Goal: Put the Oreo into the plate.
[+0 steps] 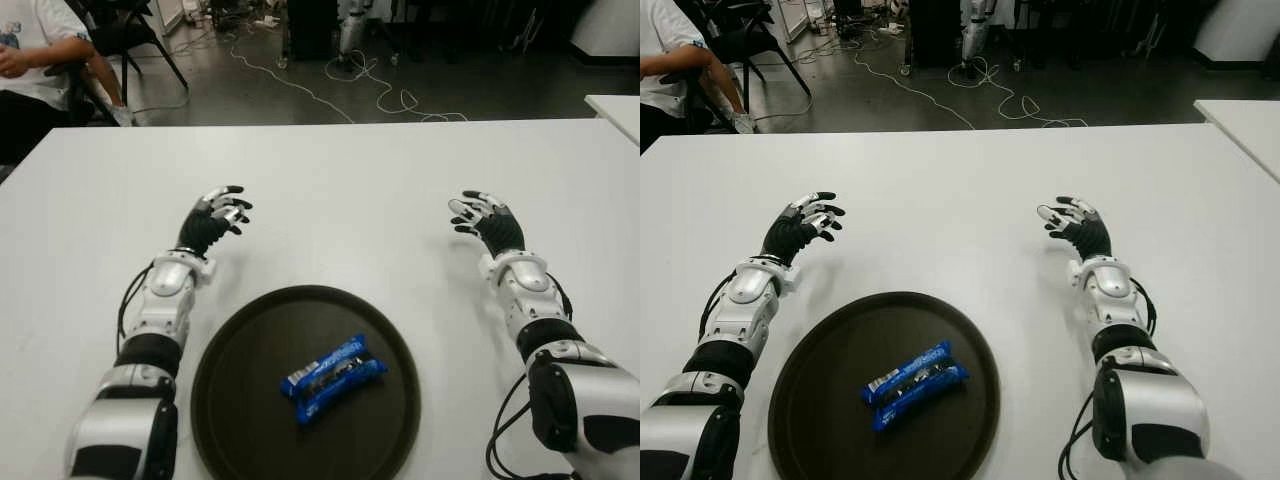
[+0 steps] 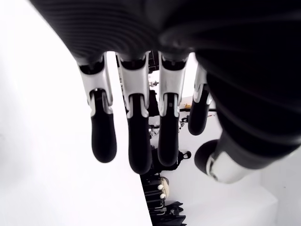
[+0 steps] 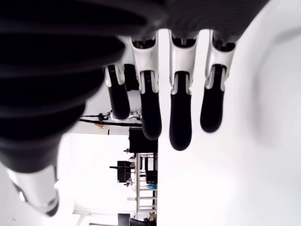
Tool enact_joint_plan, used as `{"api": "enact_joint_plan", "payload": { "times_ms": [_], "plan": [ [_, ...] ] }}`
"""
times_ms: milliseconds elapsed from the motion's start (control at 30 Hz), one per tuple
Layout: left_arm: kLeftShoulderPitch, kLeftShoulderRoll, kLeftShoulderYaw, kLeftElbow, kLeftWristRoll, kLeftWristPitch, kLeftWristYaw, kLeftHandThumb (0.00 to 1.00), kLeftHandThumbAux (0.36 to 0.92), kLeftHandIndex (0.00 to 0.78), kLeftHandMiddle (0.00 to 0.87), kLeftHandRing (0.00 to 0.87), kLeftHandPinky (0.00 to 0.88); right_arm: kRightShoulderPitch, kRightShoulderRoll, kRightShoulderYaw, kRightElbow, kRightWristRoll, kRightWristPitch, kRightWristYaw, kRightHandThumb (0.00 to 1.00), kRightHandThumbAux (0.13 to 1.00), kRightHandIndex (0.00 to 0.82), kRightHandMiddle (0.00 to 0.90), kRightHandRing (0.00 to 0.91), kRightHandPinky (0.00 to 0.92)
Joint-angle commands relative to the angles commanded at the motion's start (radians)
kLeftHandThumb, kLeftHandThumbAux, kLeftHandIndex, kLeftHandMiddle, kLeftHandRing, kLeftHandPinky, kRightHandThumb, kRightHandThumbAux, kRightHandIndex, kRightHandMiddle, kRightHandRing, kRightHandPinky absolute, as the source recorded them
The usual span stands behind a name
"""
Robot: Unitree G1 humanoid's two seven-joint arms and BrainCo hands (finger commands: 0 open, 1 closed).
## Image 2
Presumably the left robot hand black silver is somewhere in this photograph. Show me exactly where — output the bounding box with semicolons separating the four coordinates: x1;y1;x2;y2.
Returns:
28;0;301;184

